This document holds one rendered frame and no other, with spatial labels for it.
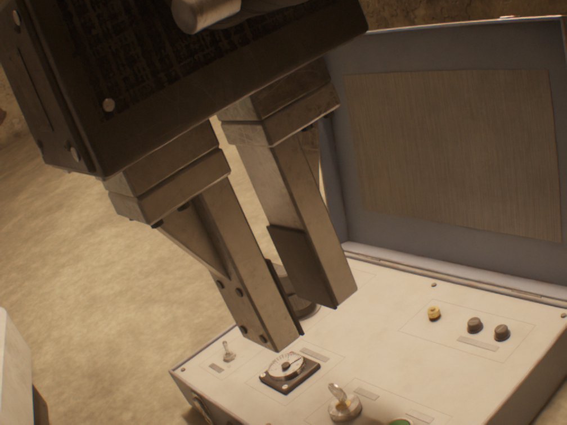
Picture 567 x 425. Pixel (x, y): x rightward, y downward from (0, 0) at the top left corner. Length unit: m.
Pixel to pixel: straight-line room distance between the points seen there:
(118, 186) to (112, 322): 0.68
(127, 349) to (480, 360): 0.57
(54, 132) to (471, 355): 0.41
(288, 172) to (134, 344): 0.58
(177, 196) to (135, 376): 0.53
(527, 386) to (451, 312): 0.15
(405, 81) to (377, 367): 0.31
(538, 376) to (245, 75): 0.36
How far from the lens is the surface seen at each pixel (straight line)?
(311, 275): 0.52
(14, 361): 0.80
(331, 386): 0.59
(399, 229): 0.79
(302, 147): 0.50
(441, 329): 0.66
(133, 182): 0.41
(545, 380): 0.60
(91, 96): 0.37
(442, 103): 0.70
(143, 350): 0.98
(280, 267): 0.75
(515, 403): 0.56
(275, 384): 0.66
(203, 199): 0.44
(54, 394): 1.00
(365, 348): 0.67
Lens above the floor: 0.45
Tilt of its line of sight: 21 degrees down
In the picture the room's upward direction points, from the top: 23 degrees counter-clockwise
